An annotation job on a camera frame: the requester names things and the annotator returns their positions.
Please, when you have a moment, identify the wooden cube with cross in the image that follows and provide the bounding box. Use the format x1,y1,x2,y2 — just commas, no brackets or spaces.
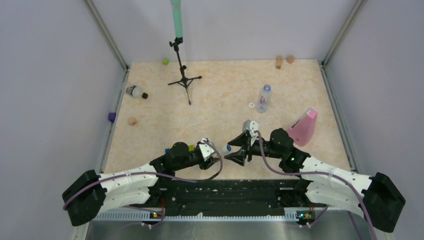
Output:
127,117,138,126

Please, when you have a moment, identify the small green ball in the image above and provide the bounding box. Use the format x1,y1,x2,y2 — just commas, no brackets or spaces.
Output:
162,58,170,66

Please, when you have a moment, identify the clear plastic bottle white cap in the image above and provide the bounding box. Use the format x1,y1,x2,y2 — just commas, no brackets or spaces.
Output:
256,84,273,114

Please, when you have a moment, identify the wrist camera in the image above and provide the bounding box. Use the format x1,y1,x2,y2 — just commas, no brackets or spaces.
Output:
197,138,216,162
242,119,259,137

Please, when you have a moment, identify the small clear bottle black cap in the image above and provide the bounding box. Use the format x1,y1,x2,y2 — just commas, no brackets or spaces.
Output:
125,85,149,99

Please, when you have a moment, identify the purple block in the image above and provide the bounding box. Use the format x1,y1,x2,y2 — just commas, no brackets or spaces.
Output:
107,112,117,123

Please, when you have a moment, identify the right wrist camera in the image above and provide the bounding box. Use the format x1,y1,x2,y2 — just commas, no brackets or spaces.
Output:
242,119,259,137

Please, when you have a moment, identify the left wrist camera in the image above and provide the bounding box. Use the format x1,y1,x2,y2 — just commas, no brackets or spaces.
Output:
197,138,216,162

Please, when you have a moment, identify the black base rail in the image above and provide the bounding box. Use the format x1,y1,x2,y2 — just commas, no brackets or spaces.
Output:
134,179,325,217

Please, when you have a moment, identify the green foam microphone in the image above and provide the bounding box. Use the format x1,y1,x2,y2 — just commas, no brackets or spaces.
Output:
170,0,183,39

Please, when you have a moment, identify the colourful toy block car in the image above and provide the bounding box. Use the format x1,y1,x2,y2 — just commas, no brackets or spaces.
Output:
164,144,195,154

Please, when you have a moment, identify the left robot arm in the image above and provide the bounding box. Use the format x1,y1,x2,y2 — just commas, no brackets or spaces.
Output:
62,138,223,227

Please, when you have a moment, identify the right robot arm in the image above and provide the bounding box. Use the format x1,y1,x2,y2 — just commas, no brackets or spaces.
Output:
225,128,406,233

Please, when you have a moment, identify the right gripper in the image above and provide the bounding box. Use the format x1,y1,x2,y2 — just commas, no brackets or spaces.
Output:
224,131,284,166

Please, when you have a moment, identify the black tripod stand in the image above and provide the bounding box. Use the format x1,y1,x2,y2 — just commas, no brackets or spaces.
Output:
167,37,203,105

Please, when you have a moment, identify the small wooden cube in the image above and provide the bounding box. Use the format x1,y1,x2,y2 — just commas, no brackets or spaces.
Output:
285,55,295,64

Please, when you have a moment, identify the tall wooden block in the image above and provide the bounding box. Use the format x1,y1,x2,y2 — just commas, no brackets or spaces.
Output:
275,55,284,70

